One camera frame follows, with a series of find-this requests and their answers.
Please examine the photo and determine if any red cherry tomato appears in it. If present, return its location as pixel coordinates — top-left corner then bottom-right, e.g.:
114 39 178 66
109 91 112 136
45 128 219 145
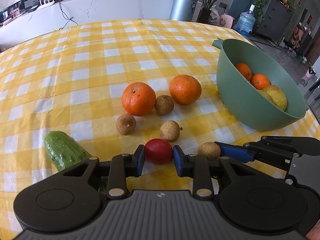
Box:
145 138 173 165

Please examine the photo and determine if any orange tangerine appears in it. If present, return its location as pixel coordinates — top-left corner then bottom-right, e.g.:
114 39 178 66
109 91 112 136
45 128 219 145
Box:
250 74 270 90
121 82 156 116
169 74 202 105

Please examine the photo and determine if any green cucumber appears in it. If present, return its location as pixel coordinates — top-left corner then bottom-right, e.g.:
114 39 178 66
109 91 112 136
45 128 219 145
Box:
43 130 108 196

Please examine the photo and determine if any green plastic bowl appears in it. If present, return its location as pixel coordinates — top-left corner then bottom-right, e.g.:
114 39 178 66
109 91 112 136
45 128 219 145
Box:
213 38 308 131

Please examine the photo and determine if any yellow green apple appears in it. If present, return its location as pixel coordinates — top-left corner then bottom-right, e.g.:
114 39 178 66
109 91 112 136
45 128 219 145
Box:
263 85 287 111

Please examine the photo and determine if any yellow pear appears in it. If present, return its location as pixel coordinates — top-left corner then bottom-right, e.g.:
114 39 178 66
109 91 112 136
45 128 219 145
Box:
258 90 273 103

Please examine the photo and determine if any dark grey drawer cabinet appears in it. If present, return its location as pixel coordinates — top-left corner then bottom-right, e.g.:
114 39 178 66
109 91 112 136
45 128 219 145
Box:
255 0 292 42

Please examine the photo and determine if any blue water jug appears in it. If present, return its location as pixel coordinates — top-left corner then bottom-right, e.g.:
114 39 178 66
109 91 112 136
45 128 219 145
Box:
235 4 255 36

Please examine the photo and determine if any white plastic bag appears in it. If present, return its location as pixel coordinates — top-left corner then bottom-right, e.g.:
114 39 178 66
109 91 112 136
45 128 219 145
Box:
208 5 220 26

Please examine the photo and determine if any grey metal trash can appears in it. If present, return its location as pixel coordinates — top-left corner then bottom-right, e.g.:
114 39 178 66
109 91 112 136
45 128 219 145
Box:
169 0 198 22

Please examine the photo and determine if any white tv cabinet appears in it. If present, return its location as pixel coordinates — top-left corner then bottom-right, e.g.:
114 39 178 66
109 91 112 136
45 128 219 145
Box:
1 0 173 51

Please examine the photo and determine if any black cable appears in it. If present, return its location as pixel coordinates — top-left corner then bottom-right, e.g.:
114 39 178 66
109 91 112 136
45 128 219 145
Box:
58 2 79 30

